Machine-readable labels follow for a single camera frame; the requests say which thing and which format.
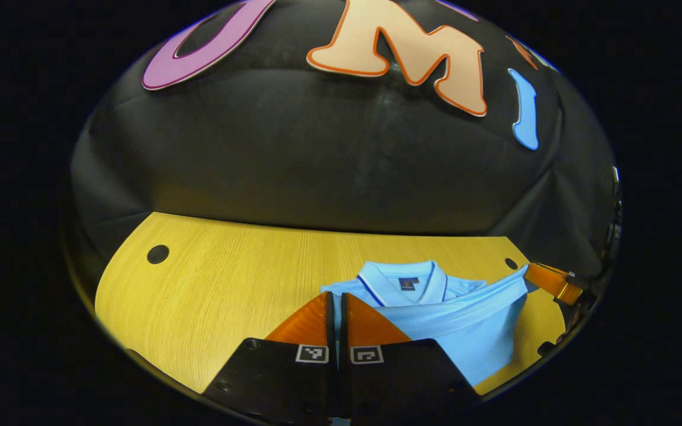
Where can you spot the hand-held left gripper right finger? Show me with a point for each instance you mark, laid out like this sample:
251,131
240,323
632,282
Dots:
376,384

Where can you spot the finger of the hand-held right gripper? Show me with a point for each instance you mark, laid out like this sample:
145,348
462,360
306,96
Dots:
551,283

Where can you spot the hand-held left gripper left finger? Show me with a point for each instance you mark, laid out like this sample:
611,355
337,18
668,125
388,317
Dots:
311,384

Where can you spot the light blue polo T-shirt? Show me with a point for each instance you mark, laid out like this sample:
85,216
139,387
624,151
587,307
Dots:
471,331

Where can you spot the black backdrop cloth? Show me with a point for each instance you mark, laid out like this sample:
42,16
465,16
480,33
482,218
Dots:
317,165

